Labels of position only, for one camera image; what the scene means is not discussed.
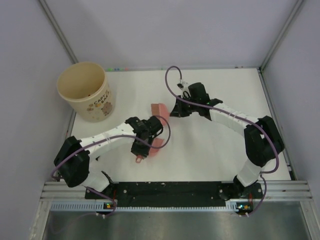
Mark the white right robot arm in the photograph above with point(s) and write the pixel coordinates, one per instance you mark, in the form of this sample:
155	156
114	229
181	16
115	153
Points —
263	142

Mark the pink dustpan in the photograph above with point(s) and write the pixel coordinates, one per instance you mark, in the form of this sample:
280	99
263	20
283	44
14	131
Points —
157	142

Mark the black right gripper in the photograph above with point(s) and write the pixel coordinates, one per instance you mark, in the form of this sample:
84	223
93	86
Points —
178	111

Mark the aluminium frame post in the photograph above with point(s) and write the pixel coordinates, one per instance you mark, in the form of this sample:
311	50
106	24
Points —
294	13
58	31

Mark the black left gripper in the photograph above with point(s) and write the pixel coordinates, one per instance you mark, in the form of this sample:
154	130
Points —
134	149

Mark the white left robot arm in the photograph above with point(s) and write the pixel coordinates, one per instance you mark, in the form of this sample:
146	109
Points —
75	159

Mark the pink hand brush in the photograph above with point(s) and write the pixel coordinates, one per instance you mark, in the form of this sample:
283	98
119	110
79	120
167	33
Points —
160	110

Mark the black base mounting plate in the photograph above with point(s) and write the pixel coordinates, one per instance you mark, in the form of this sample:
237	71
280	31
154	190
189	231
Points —
181	193

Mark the right aluminium frame post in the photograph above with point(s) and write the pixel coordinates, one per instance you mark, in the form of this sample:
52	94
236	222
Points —
294	13

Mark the left aluminium frame post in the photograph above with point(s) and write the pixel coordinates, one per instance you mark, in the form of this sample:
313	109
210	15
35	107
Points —
58	31

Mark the beige capybara bucket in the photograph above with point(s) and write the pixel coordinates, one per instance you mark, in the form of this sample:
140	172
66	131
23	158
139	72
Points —
85	87

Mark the grey slotted cable duct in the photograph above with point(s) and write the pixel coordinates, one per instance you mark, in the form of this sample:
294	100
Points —
103	207

